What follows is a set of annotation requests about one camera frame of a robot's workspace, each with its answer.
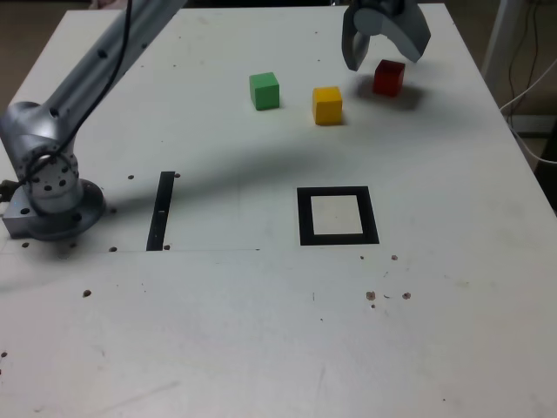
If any black tape strip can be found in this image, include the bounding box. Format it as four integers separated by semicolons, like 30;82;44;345
145;171;176;252

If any white metal post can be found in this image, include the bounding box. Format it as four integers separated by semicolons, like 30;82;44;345
480;0;533;82

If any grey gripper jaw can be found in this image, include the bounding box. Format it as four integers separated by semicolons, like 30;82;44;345
352;0;433;64
341;0;372;72

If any yellow cube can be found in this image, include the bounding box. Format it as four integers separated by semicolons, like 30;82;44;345
312;86;344;126

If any white cable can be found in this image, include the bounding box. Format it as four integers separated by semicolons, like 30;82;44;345
499;55;557;112
509;124;557;165

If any black tape square outline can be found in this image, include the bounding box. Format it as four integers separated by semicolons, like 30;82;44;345
296;185;380;246

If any green cube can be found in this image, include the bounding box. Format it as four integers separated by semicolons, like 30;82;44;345
248;71;280;111

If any red cube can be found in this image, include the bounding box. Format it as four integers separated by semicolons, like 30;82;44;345
372;58;406;98

